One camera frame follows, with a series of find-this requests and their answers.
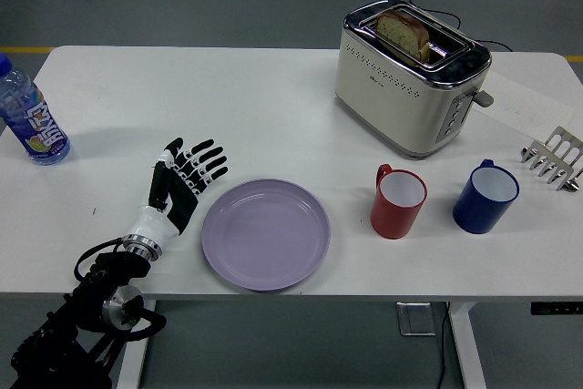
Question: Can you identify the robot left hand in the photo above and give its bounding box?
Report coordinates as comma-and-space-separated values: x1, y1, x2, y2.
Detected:
127, 137, 230, 248

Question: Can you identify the purple plate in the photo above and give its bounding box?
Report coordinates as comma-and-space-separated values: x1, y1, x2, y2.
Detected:
201, 178, 332, 293

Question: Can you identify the metal floor outlet plate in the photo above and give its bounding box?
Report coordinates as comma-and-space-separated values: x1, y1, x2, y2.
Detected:
395, 301, 436, 338

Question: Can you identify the white table leg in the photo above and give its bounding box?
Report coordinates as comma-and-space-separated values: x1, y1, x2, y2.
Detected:
116, 300, 160, 389
445, 301, 488, 389

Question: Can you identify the blue-label drink bottle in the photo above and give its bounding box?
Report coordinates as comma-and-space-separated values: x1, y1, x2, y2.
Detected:
0, 52, 72, 167

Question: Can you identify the red cup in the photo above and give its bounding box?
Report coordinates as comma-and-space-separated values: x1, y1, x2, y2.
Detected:
370, 163, 429, 241

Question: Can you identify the cream and chrome toaster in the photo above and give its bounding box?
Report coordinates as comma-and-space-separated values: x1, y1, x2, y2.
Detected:
334, 0, 496, 161

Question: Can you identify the bread slice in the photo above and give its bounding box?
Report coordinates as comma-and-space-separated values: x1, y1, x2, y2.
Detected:
374, 8, 432, 66

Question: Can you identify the blue cup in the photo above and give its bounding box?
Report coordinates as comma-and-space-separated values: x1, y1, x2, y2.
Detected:
452, 159, 521, 235

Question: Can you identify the white paper sheet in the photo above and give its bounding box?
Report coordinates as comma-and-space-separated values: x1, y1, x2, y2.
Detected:
472, 67, 576, 139

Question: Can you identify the metal toast rack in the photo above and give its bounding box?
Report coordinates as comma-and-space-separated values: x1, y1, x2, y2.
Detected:
518, 127, 583, 192

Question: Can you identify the black table control panel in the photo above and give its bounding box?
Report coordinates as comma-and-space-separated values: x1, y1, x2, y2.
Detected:
530, 302, 583, 316

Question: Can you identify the black cable under table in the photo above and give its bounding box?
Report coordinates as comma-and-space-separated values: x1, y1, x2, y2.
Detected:
435, 302, 451, 389

